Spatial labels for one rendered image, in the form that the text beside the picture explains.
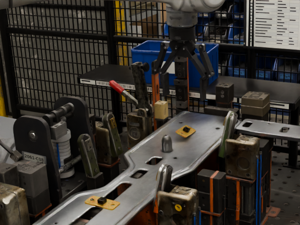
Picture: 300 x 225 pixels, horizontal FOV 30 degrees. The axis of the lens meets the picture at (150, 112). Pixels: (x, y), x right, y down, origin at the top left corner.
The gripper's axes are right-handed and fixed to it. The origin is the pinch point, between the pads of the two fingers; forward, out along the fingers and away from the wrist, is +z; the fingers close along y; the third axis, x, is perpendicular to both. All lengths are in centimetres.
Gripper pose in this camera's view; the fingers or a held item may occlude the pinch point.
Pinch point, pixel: (184, 92)
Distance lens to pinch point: 168.9
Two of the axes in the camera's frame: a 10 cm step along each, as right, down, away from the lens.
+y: 8.7, 1.2, -4.7
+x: 4.9, -3.2, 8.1
